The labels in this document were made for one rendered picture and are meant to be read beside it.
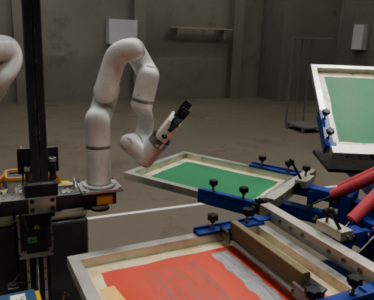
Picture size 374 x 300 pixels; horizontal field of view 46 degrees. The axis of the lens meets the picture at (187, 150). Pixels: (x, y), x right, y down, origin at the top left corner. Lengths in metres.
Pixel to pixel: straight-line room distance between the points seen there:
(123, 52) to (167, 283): 0.80
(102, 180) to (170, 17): 10.39
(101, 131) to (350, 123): 1.63
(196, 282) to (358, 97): 1.89
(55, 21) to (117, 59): 9.64
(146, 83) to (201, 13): 10.72
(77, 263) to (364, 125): 1.91
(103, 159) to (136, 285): 0.51
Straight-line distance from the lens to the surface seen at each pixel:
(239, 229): 1.63
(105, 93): 1.66
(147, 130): 1.76
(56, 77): 11.28
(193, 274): 1.52
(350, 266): 1.58
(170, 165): 2.66
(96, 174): 1.72
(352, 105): 2.94
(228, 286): 1.48
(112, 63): 1.64
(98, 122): 1.66
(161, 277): 1.50
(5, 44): 1.53
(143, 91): 1.65
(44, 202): 1.73
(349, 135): 2.74
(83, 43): 11.35
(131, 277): 1.50
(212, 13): 12.47
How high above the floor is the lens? 1.73
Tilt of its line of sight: 15 degrees down
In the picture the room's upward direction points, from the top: 2 degrees clockwise
